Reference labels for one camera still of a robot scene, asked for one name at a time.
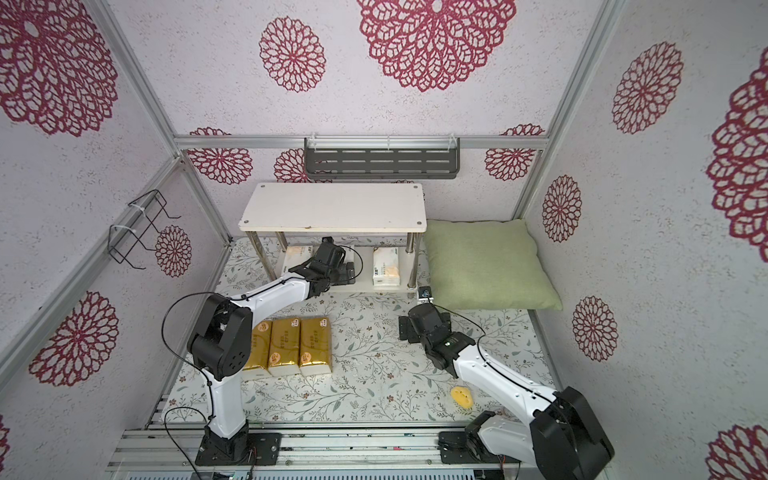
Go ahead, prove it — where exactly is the gold tissue pack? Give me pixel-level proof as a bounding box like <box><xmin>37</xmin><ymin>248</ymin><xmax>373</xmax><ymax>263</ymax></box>
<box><xmin>299</xmin><ymin>317</ymin><xmax>333</xmax><ymax>377</ymax></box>
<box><xmin>242</xmin><ymin>320</ymin><xmax>272</xmax><ymax>381</ymax></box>
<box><xmin>268</xmin><ymin>317</ymin><xmax>301</xmax><ymax>377</ymax></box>

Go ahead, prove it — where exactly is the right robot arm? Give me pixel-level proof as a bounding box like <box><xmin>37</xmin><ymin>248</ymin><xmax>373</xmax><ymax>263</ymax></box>
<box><xmin>398</xmin><ymin>302</ymin><xmax>615</xmax><ymax>479</ymax></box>

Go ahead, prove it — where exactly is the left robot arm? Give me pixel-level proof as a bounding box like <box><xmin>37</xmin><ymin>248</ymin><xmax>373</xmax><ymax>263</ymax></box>
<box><xmin>187</xmin><ymin>237</ymin><xmax>355</xmax><ymax>465</ymax></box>

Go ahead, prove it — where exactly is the white two-tier shelf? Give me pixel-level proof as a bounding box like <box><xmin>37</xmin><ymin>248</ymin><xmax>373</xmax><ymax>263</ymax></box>
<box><xmin>239</xmin><ymin>183</ymin><xmax>427</xmax><ymax>293</ymax></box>

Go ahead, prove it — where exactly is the floral patterned floor mat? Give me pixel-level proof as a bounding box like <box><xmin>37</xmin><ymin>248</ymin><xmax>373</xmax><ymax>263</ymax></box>
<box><xmin>151</xmin><ymin>238</ymin><xmax>556</xmax><ymax>428</ymax></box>

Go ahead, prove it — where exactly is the yellow sponge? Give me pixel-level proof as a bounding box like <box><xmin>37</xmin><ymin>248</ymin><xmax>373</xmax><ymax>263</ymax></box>
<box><xmin>450</xmin><ymin>386</ymin><xmax>474</xmax><ymax>410</ymax></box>

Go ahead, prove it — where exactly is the green cushion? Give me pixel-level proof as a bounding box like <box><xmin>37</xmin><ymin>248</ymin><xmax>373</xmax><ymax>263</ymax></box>
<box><xmin>423</xmin><ymin>220</ymin><xmax>562</xmax><ymax>311</ymax></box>

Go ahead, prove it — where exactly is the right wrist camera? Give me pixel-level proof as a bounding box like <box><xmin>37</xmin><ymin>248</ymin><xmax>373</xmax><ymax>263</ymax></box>
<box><xmin>417</xmin><ymin>286</ymin><xmax>433</xmax><ymax>304</ymax></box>

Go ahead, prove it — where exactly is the grey slotted wall shelf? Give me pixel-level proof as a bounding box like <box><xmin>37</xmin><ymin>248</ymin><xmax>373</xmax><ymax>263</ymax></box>
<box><xmin>303</xmin><ymin>136</ymin><xmax>461</xmax><ymax>181</ymax></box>

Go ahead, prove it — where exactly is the black wire wall rack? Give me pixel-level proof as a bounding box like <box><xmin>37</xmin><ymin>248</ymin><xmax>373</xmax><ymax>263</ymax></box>
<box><xmin>106</xmin><ymin>188</ymin><xmax>180</xmax><ymax>271</ymax></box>

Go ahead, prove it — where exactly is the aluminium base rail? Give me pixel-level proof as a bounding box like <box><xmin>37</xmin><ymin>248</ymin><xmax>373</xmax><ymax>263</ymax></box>
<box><xmin>105</xmin><ymin>425</ymin><xmax>539</xmax><ymax>479</ymax></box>

